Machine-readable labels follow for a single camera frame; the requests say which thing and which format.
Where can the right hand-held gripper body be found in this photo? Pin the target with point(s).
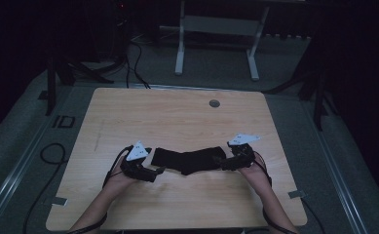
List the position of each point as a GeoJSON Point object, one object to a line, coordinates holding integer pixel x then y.
{"type": "Point", "coordinates": [242, 156]}

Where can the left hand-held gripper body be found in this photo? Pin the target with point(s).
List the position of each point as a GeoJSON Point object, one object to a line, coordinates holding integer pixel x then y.
{"type": "Point", "coordinates": [135, 169]}

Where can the black sock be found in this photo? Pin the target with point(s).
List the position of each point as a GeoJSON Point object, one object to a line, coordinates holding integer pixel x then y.
{"type": "Point", "coordinates": [169, 160]}
{"type": "Point", "coordinates": [205, 159]}

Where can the person's left hand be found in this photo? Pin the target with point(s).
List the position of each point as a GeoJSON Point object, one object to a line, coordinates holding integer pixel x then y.
{"type": "Point", "coordinates": [120, 182]}

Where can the person's right hand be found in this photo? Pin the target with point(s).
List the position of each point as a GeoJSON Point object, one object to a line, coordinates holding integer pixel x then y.
{"type": "Point", "coordinates": [255, 174]}

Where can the black metal stand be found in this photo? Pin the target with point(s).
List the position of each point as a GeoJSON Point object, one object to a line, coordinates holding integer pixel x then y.
{"type": "Point", "coordinates": [50, 87]}
{"type": "Point", "coordinates": [318, 104]}

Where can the metal floor rail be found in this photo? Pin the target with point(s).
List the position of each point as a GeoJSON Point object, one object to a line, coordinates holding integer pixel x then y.
{"type": "Point", "coordinates": [336, 182]}
{"type": "Point", "coordinates": [15, 172]}

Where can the white metal desk frame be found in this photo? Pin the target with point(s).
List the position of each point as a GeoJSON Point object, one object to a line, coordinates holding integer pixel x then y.
{"type": "Point", "coordinates": [216, 24]}

